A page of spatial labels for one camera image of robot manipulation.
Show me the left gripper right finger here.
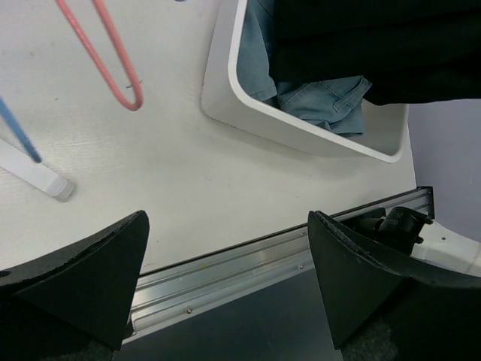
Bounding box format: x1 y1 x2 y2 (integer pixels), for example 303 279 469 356
307 211 480 350

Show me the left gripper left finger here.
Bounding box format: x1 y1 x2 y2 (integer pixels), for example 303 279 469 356
1 211 150 352

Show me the light blue wire hanger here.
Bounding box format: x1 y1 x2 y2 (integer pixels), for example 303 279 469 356
0 98 42 164

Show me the blue denim skirt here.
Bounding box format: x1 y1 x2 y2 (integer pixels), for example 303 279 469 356
237 1 371 138

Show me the pink wire hanger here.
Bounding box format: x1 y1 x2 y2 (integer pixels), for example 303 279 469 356
55 0 144 112

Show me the black garment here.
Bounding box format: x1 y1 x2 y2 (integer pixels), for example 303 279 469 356
270 1 480 105

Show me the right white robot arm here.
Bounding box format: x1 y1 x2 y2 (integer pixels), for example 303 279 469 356
344 206 480 277

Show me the silver clothes rack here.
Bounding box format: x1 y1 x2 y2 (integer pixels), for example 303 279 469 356
1 140 76 202

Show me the white plastic basket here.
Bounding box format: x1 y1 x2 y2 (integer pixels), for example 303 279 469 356
201 1 409 163

